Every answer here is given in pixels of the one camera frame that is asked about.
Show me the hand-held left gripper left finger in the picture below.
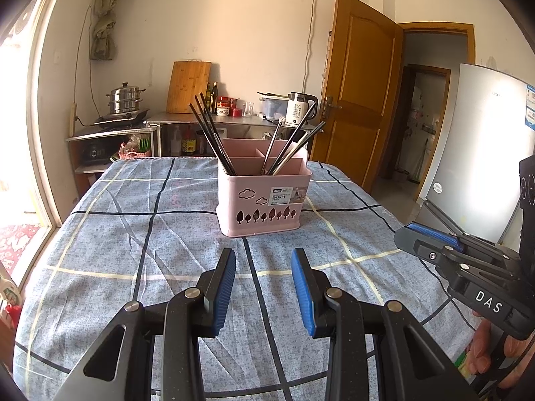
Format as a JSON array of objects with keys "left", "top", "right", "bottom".
[{"left": 54, "top": 247, "right": 237, "bottom": 401}]

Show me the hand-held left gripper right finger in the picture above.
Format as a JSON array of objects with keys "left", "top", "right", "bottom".
[{"left": 290, "top": 247, "right": 479, "bottom": 401}]

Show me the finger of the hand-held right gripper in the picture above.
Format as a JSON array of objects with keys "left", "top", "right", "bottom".
[
  {"left": 405, "top": 223, "right": 521, "bottom": 269},
  {"left": 394, "top": 228, "right": 517, "bottom": 288}
]

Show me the pink utensil basket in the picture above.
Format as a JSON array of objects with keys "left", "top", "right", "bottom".
[{"left": 216, "top": 138, "right": 313, "bottom": 238}]

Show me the beige chopstick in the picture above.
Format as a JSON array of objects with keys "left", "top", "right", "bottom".
[
  {"left": 274, "top": 121, "right": 327, "bottom": 175},
  {"left": 261, "top": 120, "right": 284, "bottom": 175}
]

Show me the person's right hand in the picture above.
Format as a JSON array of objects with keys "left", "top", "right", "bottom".
[{"left": 466, "top": 319, "right": 535, "bottom": 391}]

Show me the grey refrigerator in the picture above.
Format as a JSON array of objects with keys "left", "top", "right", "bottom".
[{"left": 416, "top": 62, "right": 535, "bottom": 247}]

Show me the blue checked tablecloth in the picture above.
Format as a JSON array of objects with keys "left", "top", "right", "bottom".
[{"left": 12, "top": 156, "right": 494, "bottom": 401}]

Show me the soy sauce bottle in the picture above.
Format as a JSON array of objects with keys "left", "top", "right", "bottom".
[{"left": 181, "top": 127, "right": 197, "bottom": 155}]

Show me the small pink basket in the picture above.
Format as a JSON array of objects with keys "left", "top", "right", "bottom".
[{"left": 118, "top": 136, "right": 152, "bottom": 160}]

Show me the wooden door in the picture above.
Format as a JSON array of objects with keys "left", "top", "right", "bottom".
[{"left": 311, "top": 0, "right": 404, "bottom": 193}]

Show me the steel kitchen table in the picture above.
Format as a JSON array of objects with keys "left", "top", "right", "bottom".
[{"left": 144, "top": 111, "right": 318, "bottom": 157}]

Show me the white electric kettle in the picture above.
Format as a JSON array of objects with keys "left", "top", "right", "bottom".
[{"left": 285, "top": 92, "right": 319, "bottom": 127}]

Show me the black kitchen appliance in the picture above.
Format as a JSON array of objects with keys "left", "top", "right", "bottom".
[{"left": 81, "top": 144, "right": 110, "bottom": 167}]

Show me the black induction cooker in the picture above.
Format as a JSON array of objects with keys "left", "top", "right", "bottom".
[{"left": 94, "top": 109, "right": 150, "bottom": 126}]

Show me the small stove table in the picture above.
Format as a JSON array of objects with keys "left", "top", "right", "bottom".
[{"left": 65, "top": 125, "right": 159, "bottom": 176}]

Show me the bamboo cutting board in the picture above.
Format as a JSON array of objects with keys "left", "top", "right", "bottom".
[{"left": 166, "top": 61, "right": 212, "bottom": 114}]

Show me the red patterned mat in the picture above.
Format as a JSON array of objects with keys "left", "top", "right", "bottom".
[{"left": 0, "top": 222, "right": 44, "bottom": 276}]

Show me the steel steamer pot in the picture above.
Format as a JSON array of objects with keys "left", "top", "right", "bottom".
[{"left": 104, "top": 83, "right": 146, "bottom": 115}]

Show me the sliding glass door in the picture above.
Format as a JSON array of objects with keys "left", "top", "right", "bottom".
[{"left": 0, "top": 0, "right": 80, "bottom": 235}]

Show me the tied curtain bundle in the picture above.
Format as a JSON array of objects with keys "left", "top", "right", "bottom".
[{"left": 90, "top": 0, "right": 124, "bottom": 61}]

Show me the metal door handle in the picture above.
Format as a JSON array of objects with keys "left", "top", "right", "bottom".
[{"left": 322, "top": 96, "right": 342, "bottom": 118}]

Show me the white wall cable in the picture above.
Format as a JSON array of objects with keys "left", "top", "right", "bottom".
[{"left": 303, "top": 0, "right": 318, "bottom": 93}]

